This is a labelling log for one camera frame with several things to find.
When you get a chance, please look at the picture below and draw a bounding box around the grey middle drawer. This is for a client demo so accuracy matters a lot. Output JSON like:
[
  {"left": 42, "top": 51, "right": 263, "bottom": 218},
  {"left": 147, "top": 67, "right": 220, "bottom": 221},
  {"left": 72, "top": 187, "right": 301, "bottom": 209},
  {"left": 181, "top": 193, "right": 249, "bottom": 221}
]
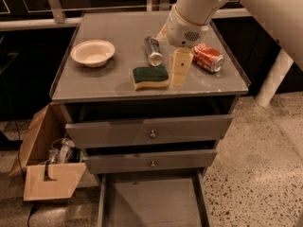
[{"left": 84, "top": 149, "right": 217, "bottom": 174}]

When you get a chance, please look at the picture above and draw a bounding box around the grey top drawer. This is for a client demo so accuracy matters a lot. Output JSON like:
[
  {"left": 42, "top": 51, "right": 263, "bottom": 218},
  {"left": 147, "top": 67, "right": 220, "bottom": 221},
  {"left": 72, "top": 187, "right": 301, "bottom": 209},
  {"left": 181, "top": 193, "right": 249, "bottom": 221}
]
[{"left": 66, "top": 114, "right": 233, "bottom": 148}]

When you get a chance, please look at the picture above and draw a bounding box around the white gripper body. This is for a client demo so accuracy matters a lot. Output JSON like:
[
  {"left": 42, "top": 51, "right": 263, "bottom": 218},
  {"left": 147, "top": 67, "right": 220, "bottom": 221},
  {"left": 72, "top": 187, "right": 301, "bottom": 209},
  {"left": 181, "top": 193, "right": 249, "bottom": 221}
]
[{"left": 165, "top": 5, "right": 208, "bottom": 47}]

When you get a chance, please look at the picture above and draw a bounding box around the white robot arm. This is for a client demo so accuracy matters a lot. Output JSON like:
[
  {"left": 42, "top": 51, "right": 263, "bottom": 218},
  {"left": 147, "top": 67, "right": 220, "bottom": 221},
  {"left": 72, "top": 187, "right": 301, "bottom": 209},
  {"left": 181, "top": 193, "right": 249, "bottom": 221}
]
[{"left": 162, "top": 0, "right": 303, "bottom": 65}]

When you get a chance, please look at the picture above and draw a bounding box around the green yellow sponge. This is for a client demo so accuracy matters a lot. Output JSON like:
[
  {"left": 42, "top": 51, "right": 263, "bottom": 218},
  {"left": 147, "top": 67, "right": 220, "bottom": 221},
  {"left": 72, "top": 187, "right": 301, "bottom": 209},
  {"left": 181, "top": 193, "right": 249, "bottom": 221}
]
[{"left": 133, "top": 65, "right": 169, "bottom": 90}]

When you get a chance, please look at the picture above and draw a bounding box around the clear plastic bottle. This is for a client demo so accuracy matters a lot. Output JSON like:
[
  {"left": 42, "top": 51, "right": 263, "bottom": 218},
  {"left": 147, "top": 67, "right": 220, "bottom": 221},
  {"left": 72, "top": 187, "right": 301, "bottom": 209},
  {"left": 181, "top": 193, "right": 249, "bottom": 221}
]
[{"left": 48, "top": 138, "right": 75, "bottom": 164}]

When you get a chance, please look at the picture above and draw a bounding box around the metal railing frame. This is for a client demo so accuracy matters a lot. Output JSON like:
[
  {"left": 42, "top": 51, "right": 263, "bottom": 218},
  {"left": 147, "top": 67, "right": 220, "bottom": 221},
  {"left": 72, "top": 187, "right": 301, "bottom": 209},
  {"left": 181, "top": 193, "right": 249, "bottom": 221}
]
[{"left": 0, "top": 0, "right": 303, "bottom": 33}]

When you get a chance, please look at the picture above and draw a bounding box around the silver slim can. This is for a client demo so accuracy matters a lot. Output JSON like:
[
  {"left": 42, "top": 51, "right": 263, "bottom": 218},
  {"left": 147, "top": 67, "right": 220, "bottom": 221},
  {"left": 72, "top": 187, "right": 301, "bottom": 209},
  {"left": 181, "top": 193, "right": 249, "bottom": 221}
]
[{"left": 144, "top": 36, "right": 163, "bottom": 66}]

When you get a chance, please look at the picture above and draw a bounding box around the grey drawer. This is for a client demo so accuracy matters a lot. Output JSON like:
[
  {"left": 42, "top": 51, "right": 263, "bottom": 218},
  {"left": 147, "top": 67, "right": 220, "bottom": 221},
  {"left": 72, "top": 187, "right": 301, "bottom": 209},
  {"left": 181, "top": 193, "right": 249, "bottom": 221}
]
[
  {"left": 84, "top": 149, "right": 217, "bottom": 174},
  {"left": 98, "top": 169, "right": 213, "bottom": 227},
  {"left": 66, "top": 114, "right": 233, "bottom": 148}
]

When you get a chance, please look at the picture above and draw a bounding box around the white paper bowl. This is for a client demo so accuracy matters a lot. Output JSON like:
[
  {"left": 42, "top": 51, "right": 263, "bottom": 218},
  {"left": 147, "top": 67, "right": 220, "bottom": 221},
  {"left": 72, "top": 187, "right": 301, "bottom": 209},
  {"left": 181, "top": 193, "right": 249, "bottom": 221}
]
[{"left": 70, "top": 40, "right": 116, "bottom": 68}]

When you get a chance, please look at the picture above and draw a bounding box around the cardboard box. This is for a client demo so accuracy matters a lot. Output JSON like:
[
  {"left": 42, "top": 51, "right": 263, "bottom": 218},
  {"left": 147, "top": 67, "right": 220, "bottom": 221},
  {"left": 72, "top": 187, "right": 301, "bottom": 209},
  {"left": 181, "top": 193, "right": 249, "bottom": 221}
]
[{"left": 9, "top": 103, "right": 98, "bottom": 201}]

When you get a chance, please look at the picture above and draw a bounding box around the grey drawer cabinet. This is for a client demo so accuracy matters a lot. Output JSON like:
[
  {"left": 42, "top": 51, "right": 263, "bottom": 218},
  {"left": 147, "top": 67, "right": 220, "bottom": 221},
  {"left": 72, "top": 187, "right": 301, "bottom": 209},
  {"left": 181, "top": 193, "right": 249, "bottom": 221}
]
[{"left": 49, "top": 9, "right": 251, "bottom": 175}]

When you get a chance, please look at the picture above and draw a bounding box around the black floor cable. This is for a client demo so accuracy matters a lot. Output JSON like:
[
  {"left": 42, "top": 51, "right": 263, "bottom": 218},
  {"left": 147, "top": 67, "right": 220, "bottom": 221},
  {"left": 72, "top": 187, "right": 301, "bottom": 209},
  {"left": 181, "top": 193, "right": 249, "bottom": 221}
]
[{"left": 1, "top": 88, "right": 39, "bottom": 227}]

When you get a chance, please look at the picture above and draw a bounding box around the grey bottom drawer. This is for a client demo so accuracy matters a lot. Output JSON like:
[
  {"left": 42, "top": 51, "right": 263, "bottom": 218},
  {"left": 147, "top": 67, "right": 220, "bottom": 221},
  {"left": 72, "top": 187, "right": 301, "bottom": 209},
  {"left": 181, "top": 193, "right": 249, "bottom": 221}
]
[{"left": 98, "top": 169, "right": 213, "bottom": 227}]

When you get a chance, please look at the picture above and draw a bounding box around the white diagonal pole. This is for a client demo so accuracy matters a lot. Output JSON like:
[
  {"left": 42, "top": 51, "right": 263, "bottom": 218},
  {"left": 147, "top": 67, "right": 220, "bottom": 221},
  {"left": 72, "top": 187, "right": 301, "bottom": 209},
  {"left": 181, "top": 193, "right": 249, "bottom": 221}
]
[{"left": 256, "top": 49, "right": 294, "bottom": 107}]

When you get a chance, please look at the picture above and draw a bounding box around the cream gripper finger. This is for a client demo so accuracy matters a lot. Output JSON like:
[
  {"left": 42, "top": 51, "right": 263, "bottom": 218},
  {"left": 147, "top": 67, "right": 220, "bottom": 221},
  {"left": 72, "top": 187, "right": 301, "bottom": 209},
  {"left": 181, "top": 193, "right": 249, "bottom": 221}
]
[
  {"left": 156, "top": 25, "right": 167, "bottom": 42},
  {"left": 170, "top": 47, "right": 193, "bottom": 87}
]

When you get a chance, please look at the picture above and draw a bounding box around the red cola can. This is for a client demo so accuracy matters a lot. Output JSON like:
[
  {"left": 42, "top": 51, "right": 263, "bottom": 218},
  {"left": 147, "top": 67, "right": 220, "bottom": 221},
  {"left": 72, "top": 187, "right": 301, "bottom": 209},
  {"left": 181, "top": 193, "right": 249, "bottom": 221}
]
[{"left": 192, "top": 44, "right": 224, "bottom": 73}]

